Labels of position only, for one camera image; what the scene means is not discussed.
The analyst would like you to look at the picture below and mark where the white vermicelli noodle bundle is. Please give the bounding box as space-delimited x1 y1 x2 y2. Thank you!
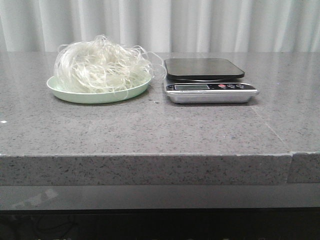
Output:
53 35 167 94

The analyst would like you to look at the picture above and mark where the white pleated curtain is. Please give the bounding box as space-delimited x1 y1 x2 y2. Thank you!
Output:
0 0 320 53

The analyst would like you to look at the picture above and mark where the light green round plate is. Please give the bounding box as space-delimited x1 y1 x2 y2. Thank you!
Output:
46 76 151 104

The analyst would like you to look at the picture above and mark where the silver black kitchen scale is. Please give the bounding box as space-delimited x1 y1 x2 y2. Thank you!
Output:
163 58 259 104

